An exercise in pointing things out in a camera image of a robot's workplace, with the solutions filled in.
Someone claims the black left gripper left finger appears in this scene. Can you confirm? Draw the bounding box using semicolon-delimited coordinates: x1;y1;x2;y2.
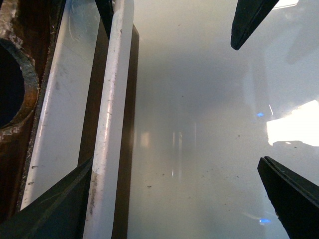
0;0;115;239

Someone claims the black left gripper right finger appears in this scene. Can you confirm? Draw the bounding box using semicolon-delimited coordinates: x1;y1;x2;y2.
231;0;319;239

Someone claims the white metal drawer handle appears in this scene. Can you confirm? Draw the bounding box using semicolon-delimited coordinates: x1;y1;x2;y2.
19;0;139;239

